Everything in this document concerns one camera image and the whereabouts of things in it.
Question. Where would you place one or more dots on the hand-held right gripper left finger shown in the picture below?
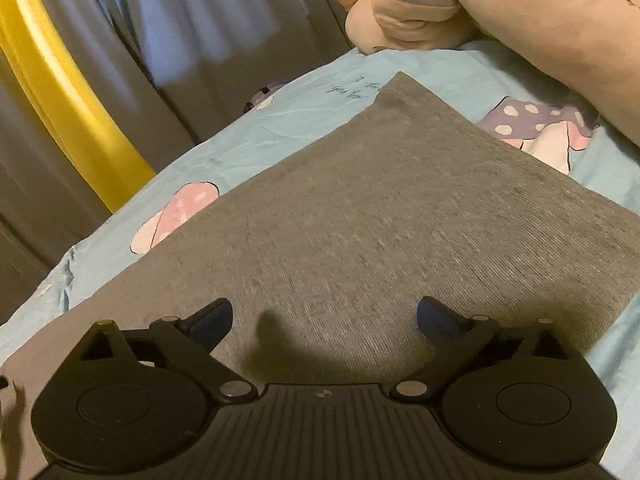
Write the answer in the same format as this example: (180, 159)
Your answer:
(214, 319)

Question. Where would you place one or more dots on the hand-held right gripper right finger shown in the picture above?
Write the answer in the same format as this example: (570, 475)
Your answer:
(434, 319)

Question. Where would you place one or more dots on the grey pants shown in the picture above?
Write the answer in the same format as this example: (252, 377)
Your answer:
(375, 210)

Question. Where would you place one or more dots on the light blue printed bed sheet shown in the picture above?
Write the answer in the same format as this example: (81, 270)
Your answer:
(300, 125)

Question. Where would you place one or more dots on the yellow curtain panel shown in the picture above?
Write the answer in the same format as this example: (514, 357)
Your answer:
(65, 100)

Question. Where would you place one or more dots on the grey curtain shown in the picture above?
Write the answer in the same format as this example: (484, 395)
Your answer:
(210, 35)

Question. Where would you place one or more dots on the pink and grey plush toy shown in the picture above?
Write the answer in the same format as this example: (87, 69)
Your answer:
(525, 10)

